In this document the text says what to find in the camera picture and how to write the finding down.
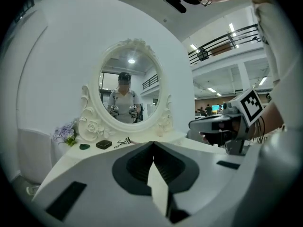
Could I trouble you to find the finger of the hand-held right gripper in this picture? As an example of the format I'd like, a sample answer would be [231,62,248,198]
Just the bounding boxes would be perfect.
[188,115,242,137]

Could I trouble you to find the black small container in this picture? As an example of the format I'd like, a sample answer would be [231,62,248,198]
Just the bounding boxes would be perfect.
[95,140,112,149]

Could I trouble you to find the person's right forearm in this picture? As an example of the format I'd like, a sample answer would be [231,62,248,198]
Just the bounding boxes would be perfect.
[246,100,285,142]

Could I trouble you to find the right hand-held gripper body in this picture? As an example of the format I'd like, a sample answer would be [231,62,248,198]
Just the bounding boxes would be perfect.
[221,88,265,156]

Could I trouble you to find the white covered chair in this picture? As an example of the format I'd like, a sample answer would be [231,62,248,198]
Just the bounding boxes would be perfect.
[17,127,53,184]

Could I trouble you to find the purple flower bunch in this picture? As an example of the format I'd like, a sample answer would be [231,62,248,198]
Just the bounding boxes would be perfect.
[52,120,78,147]

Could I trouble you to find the person's white shirt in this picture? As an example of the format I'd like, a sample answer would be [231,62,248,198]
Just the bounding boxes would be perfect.
[251,0,299,87]

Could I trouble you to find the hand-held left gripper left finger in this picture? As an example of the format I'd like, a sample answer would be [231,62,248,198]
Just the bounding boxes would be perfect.
[32,140,168,227]

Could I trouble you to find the person's right hand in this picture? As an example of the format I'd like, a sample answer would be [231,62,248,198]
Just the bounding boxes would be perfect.
[199,131,215,147]

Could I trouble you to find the black metal railing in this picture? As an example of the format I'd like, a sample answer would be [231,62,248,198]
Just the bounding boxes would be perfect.
[188,23,261,66]

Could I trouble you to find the white ornate oval mirror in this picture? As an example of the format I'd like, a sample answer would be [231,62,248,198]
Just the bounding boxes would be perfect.
[77,38,175,143]

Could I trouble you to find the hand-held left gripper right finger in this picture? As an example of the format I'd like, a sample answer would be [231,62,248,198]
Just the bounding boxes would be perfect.
[153,140,248,224]

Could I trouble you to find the black eyelash curler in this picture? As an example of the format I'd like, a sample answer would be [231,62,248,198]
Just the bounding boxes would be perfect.
[114,137,132,149]

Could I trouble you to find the black wrist cables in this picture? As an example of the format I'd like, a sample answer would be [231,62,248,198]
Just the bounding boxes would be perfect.
[253,115,267,143]

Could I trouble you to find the black head-mounted camera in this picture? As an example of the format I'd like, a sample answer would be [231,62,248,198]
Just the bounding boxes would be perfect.
[162,0,187,14]

